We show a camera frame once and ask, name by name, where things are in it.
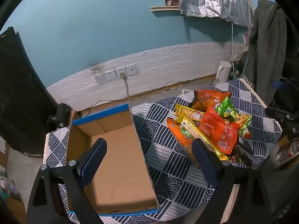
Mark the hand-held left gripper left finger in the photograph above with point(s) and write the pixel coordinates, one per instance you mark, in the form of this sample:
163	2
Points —
92	165

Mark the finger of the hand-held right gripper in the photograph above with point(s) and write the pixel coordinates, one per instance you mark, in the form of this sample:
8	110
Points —
279	84
280	113

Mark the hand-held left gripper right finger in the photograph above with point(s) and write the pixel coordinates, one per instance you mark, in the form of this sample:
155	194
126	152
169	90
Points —
206	168

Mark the cardboard box with blue edges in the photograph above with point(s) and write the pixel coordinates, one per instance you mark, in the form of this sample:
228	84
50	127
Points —
121	163

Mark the long yellow wafer pack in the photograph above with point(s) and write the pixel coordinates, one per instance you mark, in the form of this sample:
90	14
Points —
198	133

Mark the orange fries snack bag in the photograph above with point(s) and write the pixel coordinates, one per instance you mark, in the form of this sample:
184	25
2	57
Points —
181	140

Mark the black snack packet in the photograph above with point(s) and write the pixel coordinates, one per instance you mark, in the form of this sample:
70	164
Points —
243	152

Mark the red translucent snack packet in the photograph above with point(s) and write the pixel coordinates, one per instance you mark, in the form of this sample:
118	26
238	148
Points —
215	128

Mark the green peanut snack bag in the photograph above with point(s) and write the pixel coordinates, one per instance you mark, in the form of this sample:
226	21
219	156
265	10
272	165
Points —
230	112

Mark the short foil wafer pack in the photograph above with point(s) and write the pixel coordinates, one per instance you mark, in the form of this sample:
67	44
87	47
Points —
186	113

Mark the orange chips bag black ends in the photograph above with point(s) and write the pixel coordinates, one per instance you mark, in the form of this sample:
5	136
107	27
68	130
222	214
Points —
208	100

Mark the blue white patterned tablecloth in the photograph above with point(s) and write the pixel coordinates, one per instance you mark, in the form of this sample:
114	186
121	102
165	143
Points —
168	168

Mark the clear plastic bottle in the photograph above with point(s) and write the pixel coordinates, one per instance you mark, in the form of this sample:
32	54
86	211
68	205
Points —
286	152

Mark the dark grey hanging towel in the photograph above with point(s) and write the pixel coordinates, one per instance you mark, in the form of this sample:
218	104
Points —
266	46

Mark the white electric kettle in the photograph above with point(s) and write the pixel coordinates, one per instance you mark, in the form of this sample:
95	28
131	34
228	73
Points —
223	73

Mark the crumpled plastic bag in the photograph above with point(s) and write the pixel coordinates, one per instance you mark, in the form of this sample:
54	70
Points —
7	186

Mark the black panel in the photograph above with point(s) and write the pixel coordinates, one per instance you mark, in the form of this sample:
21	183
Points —
21	93

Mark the silver foil curtain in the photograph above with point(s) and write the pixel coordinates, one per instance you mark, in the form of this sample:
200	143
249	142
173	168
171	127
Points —
210	0

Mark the wooden window ledge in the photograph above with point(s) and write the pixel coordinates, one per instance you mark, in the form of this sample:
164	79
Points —
163	8

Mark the black round knob mount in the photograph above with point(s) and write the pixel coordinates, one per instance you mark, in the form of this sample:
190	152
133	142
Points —
62	115

